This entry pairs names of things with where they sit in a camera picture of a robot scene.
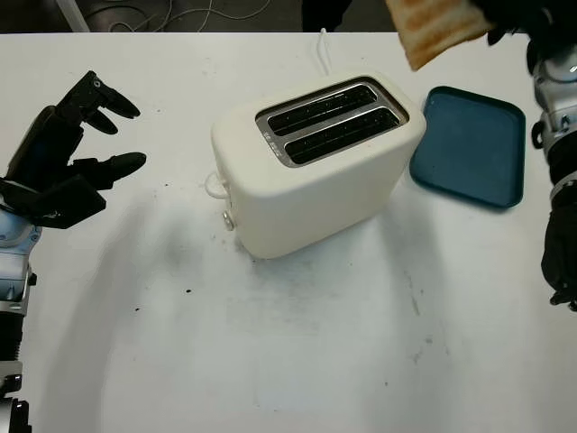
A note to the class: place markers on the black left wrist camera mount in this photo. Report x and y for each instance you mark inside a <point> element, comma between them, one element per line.
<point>58,205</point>

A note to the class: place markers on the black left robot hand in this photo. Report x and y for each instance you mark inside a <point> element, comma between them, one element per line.
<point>43,144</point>

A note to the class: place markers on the white table leg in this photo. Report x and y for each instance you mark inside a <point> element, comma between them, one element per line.
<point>76,14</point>

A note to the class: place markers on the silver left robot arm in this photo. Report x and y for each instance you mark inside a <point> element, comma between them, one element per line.
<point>15,270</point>

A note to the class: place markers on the teal plastic tray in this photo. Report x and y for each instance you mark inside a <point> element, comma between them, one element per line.
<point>469,153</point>

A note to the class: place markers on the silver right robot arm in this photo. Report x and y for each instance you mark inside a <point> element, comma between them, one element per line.
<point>559,135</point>

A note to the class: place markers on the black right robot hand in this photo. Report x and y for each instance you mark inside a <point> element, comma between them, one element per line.
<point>514,15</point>

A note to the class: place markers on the toast slice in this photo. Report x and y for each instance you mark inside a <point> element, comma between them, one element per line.
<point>433,27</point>

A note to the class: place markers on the cream white two-slot toaster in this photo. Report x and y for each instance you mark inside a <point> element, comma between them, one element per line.
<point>315,194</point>

